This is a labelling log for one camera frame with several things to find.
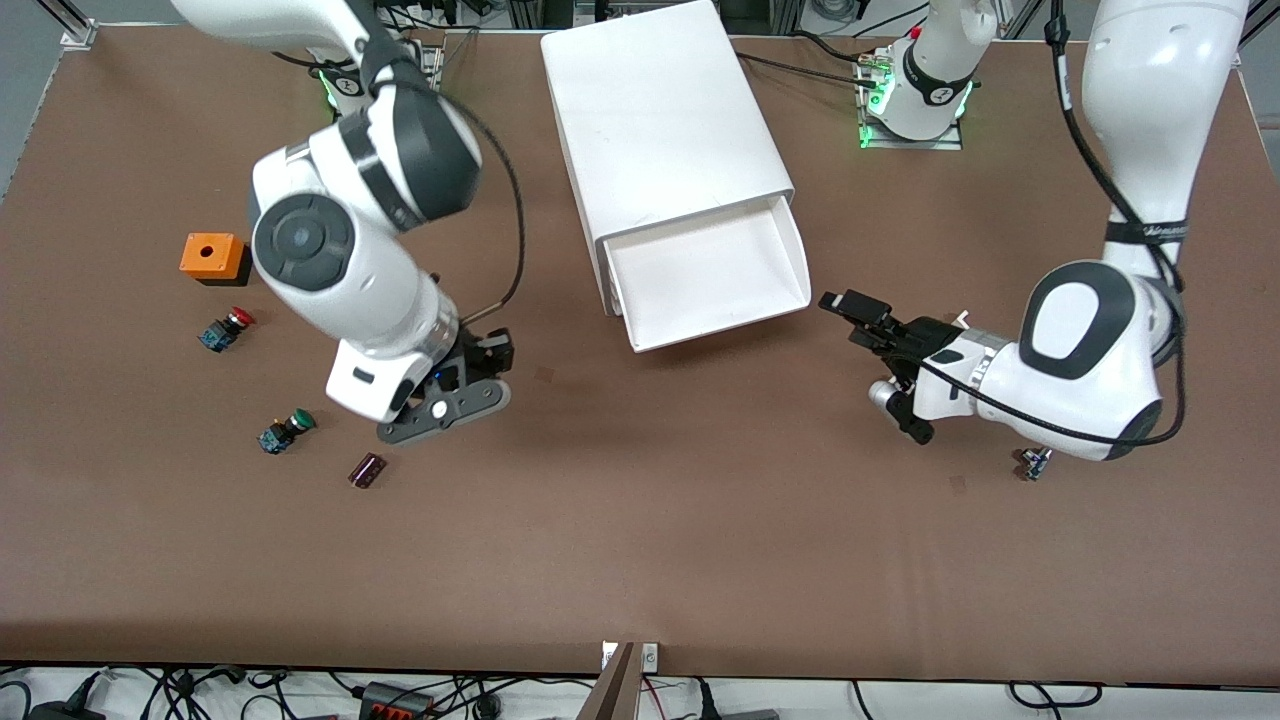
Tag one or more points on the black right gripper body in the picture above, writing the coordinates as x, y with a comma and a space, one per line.
489, 352

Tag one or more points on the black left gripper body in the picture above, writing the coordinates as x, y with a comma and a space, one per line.
926, 338

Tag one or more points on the white drawer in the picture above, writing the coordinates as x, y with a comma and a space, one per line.
700, 270

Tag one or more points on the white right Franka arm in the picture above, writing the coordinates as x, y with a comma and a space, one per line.
350, 290

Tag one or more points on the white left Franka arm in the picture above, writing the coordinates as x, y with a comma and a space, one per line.
1090, 360

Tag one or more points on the white drawer cabinet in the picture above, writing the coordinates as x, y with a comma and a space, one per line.
650, 110

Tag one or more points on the dark maroon cylindrical capacitor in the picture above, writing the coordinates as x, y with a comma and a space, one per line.
367, 470

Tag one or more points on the small blue electronic component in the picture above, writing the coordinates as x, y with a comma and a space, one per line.
1035, 462

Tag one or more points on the black power strip red switches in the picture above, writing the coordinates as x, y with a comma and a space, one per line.
395, 705

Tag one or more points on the wooden beam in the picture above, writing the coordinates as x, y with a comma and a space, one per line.
615, 695

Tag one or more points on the black plug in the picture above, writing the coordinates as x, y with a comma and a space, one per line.
65, 712

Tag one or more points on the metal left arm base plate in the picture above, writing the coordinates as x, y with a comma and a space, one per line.
915, 144

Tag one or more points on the green push button switch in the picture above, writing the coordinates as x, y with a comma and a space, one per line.
280, 434

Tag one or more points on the red push button switch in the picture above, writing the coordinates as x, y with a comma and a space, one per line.
222, 332

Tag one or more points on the orange button enclosure box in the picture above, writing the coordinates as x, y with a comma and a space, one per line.
222, 258

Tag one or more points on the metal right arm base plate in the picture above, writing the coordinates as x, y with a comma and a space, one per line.
432, 65

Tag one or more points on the small white bracket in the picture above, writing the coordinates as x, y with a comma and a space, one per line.
650, 656
609, 656

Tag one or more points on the aluminium frame profile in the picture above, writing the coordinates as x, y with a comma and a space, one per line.
1262, 20
75, 25

